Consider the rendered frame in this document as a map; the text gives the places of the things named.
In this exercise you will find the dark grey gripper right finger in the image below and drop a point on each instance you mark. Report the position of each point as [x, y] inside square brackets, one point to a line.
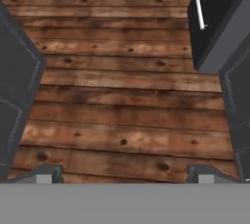
[201, 173]

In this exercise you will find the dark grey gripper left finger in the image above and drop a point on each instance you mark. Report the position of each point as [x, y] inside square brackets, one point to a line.
[49, 173]

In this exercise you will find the dark grey stitched panel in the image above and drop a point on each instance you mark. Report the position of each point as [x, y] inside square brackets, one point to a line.
[16, 81]
[239, 104]

